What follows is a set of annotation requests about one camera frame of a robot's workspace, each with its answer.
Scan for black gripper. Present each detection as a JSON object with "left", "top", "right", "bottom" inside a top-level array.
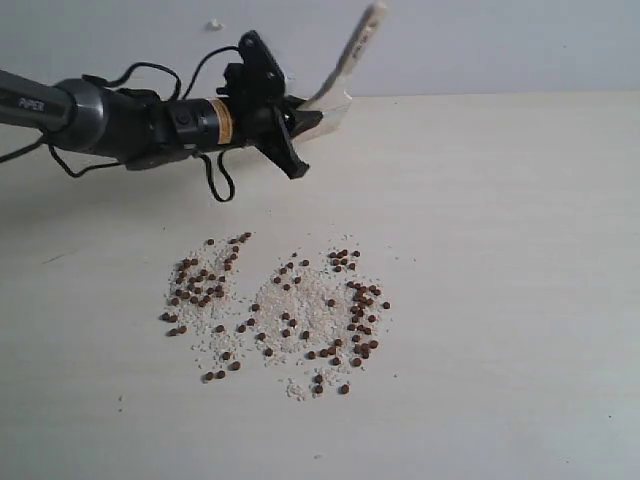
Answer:
[{"left": 234, "top": 92, "right": 323, "bottom": 179}]

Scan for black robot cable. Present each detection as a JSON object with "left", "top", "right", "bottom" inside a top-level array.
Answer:
[{"left": 0, "top": 45, "right": 241, "bottom": 203}]

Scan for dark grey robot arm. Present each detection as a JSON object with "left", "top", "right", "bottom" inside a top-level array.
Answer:
[{"left": 1, "top": 63, "right": 323, "bottom": 179}]

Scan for wooden paint brush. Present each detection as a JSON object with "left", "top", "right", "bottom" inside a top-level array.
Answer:
[{"left": 296, "top": 1, "right": 388, "bottom": 142}]

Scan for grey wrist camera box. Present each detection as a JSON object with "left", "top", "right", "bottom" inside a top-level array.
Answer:
[{"left": 216, "top": 30, "right": 286, "bottom": 103}]

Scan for scattered rice and brown pellets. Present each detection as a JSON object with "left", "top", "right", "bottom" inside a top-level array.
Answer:
[{"left": 158, "top": 231, "right": 392, "bottom": 401}]

